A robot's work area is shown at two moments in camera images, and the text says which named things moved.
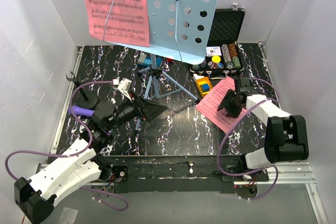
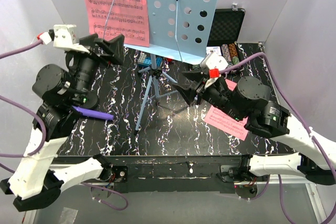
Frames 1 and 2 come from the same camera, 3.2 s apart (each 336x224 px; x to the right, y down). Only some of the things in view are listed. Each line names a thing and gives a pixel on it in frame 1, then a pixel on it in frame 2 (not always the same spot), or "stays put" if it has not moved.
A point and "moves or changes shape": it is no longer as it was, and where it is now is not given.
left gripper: (150, 108) → (114, 47)
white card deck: (213, 51) stays put
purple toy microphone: (77, 110) stays put
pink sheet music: (128, 23) stays put
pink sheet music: (208, 107) moves or changes shape
